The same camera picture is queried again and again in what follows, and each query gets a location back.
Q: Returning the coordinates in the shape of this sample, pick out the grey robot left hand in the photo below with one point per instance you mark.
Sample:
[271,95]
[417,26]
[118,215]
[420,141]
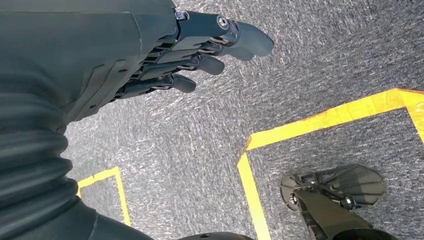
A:
[82,43]

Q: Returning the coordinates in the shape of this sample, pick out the yellow floor tape outline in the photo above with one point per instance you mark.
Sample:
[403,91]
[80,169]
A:
[331,118]
[123,198]

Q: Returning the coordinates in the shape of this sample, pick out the black robot knee cover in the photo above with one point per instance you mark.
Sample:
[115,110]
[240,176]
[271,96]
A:
[215,236]

